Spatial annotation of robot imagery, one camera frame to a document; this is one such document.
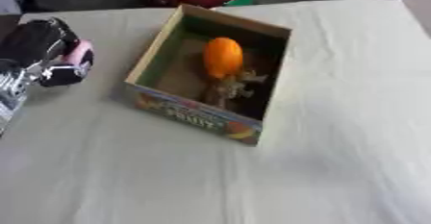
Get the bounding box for orange toy fruit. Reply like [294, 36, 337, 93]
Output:
[202, 37, 246, 80]

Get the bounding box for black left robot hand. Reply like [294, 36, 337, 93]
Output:
[0, 16, 94, 87]

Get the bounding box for pink block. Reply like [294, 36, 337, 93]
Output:
[61, 39, 96, 75]

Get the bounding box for tan cardboard box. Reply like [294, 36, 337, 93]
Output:
[122, 3, 293, 147]

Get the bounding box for tan toy animal figure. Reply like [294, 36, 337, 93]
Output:
[200, 69, 269, 110]

